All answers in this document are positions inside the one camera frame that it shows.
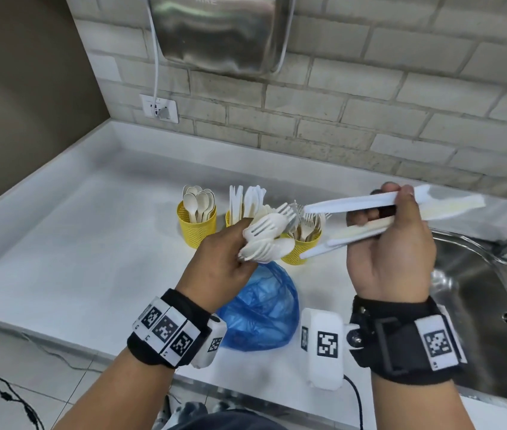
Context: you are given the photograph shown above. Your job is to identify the person's left hand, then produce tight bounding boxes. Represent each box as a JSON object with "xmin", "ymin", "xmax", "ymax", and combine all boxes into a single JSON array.
[{"xmin": 174, "ymin": 218, "xmax": 259, "ymax": 315}]

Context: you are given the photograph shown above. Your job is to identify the person's right hand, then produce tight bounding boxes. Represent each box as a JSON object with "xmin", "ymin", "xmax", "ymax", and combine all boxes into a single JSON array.
[{"xmin": 346, "ymin": 182, "xmax": 438, "ymax": 304}]

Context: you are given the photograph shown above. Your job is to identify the blue plastic bag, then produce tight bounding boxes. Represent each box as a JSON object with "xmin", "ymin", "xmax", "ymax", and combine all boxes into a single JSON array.
[{"xmin": 216, "ymin": 262, "xmax": 301, "ymax": 352}]

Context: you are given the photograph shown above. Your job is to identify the bundle of white plastic cutlery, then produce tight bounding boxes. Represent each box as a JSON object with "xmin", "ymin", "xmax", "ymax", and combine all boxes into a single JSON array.
[{"xmin": 237, "ymin": 202, "xmax": 297, "ymax": 265}]

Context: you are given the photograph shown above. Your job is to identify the bundle of white knives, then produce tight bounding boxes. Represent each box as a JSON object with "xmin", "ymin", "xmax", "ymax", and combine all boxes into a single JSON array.
[{"xmin": 299, "ymin": 184, "xmax": 487, "ymax": 260}]

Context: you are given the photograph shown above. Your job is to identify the stack of white knives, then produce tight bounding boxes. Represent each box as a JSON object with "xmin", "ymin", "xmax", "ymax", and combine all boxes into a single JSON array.
[{"xmin": 228, "ymin": 185, "xmax": 266, "ymax": 220}]

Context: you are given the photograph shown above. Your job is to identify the person's left forearm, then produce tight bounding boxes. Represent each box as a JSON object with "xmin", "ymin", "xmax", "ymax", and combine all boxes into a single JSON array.
[{"xmin": 54, "ymin": 346, "xmax": 176, "ymax": 430}]

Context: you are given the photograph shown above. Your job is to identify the person's dark shorts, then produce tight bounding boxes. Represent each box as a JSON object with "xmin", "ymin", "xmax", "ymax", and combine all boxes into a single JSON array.
[{"xmin": 181, "ymin": 409, "xmax": 290, "ymax": 430}]

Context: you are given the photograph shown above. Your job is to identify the black left wristband with markers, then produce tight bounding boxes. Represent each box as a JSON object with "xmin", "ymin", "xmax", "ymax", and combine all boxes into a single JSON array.
[{"xmin": 127, "ymin": 288, "xmax": 214, "ymax": 368}]

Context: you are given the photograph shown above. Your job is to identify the black wristband with markers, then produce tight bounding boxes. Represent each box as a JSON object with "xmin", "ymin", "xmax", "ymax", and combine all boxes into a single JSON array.
[
  {"xmin": 127, "ymin": 288, "xmax": 214, "ymax": 368},
  {"xmin": 350, "ymin": 295, "xmax": 468, "ymax": 382}
]

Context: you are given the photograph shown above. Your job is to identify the black right wristband with markers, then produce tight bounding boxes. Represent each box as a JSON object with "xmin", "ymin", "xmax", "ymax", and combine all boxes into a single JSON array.
[{"xmin": 350, "ymin": 295, "xmax": 468, "ymax": 382}]

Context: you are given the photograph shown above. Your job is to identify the stainless steel sink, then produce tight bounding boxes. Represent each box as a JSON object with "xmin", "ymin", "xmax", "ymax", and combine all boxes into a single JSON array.
[{"xmin": 428, "ymin": 228, "xmax": 507, "ymax": 406}]

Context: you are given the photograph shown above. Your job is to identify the grey shoe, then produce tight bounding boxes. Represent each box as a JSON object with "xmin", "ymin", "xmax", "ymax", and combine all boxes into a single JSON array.
[{"xmin": 170, "ymin": 400, "xmax": 209, "ymax": 426}]

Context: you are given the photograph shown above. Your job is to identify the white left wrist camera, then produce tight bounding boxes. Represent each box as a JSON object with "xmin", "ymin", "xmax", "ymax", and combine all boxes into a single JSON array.
[{"xmin": 190, "ymin": 314, "xmax": 228, "ymax": 369}]

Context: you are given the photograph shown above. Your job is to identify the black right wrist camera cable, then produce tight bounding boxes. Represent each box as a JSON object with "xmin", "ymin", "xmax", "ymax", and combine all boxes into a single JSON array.
[{"xmin": 342, "ymin": 374, "xmax": 365, "ymax": 430}]

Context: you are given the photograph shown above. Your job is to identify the white wall socket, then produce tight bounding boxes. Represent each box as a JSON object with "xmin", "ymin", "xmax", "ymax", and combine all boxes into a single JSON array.
[{"xmin": 139, "ymin": 93, "xmax": 180, "ymax": 125}]

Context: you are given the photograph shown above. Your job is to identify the white plug with cable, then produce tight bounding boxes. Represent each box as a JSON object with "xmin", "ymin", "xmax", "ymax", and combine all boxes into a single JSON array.
[{"xmin": 145, "ymin": 0, "xmax": 169, "ymax": 119}]

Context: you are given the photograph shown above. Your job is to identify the stainless steel wall appliance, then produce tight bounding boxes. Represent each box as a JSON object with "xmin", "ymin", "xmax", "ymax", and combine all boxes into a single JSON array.
[{"xmin": 147, "ymin": 0, "xmax": 297, "ymax": 76}]

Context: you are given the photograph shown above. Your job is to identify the black floor cable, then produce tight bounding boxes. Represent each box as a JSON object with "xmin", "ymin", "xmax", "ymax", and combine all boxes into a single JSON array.
[{"xmin": 0, "ymin": 358, "xmax": 46, "ymax": 430}]

